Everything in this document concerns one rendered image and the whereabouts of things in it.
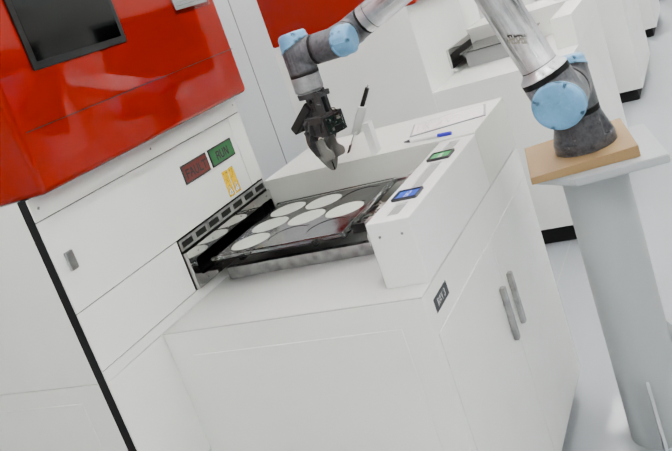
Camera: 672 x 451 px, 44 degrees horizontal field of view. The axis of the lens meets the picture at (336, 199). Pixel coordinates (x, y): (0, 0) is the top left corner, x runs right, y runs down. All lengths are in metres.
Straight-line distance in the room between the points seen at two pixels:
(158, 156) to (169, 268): 0.26
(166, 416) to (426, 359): 0.60
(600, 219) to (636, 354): 0.38
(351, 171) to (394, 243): 0.63
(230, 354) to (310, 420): 0.22
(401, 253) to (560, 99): 0.53
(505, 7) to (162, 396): 1.13
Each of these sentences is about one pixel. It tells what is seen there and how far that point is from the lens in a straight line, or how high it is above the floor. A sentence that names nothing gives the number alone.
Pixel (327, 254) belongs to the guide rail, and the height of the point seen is 0.84.
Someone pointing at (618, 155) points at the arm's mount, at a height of 0.84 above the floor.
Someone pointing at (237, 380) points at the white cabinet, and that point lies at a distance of 1.84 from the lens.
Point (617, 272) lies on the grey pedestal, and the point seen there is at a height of 0.53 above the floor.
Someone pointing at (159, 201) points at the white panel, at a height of 1.08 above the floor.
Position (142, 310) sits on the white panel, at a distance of 1.85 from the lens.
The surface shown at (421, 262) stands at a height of 0.86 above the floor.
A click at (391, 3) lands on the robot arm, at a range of 2.08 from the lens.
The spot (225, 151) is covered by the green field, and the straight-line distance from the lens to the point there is 2.20.
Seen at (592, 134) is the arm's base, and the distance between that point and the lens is 2.05.
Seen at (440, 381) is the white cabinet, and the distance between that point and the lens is 1.65.
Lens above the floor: 1.41
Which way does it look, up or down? 14 degrees down
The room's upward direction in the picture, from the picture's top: 19 degrees counter-clockwise
